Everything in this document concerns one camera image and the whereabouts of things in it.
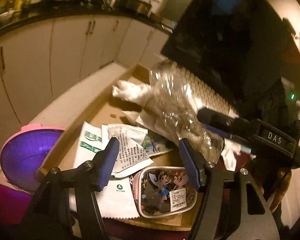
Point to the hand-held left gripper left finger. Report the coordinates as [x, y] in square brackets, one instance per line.
[108, 162]

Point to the green white packet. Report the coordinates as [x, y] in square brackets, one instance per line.
[90, 140]

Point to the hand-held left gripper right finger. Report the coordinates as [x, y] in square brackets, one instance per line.
[190, 165]

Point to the black kitchen countertop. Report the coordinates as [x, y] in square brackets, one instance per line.
[65, 12]

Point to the pink purple plastic basin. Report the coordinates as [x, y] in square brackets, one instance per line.
[27, 155]

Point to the torn white printed packet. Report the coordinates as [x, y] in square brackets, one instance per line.
[127, 150]

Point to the white kitchen cabinets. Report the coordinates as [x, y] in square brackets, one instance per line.
[40, 62]

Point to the large clear plastic bag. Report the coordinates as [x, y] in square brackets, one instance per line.
[177, 110]

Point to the white cloth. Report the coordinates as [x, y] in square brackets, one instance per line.
[130, 91]

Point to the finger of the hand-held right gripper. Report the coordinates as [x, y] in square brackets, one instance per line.
[236, 141]
[225, 123]

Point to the scenic print snack packet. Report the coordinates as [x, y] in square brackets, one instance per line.
[156, 143]

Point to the clear cartoon pouch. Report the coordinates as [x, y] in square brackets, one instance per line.
[162, 192]

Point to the cardboard box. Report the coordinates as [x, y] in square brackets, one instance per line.
[100, 115]

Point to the white keyboard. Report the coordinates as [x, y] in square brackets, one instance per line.
[210, 92]

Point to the black monitor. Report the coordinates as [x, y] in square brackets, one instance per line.
[227, 42]

